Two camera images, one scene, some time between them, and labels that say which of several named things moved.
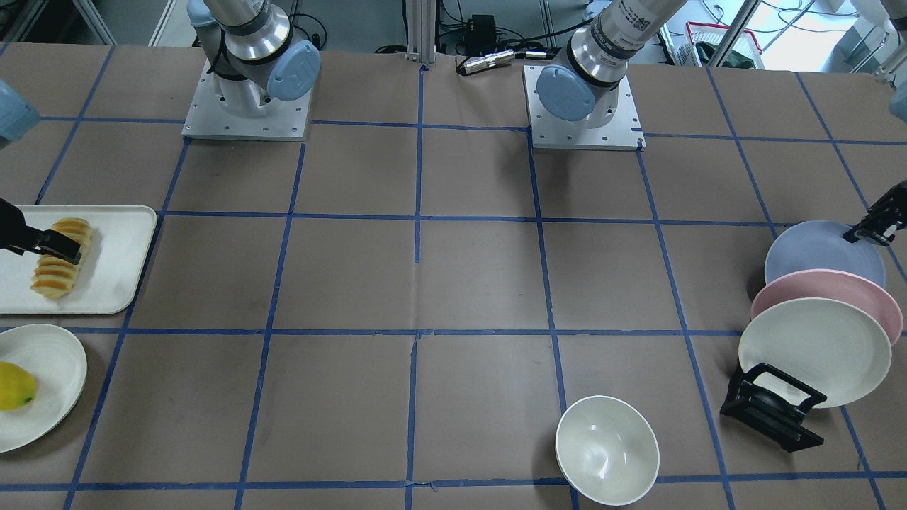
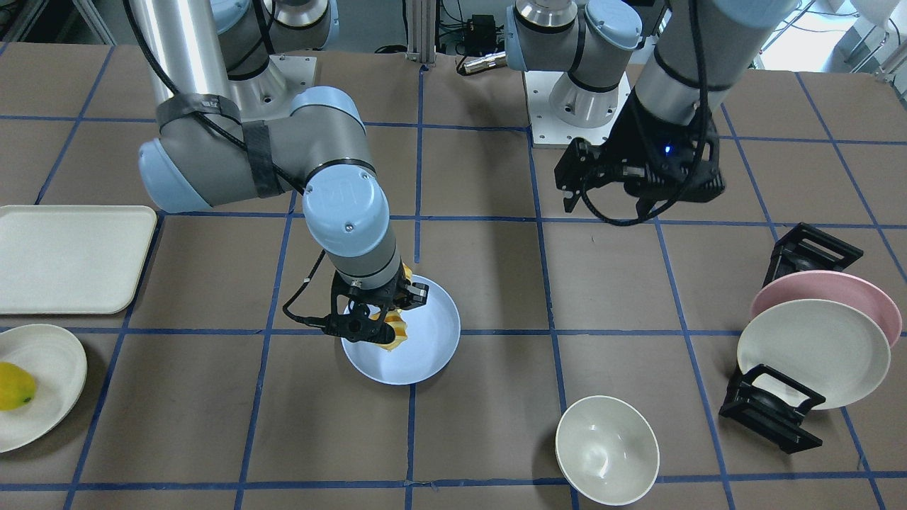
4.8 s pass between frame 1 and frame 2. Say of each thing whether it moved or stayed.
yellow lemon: stayed
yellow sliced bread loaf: moved
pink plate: stayed
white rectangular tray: stayed
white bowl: stayed
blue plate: moved
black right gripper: moved
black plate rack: stayed
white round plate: stayed
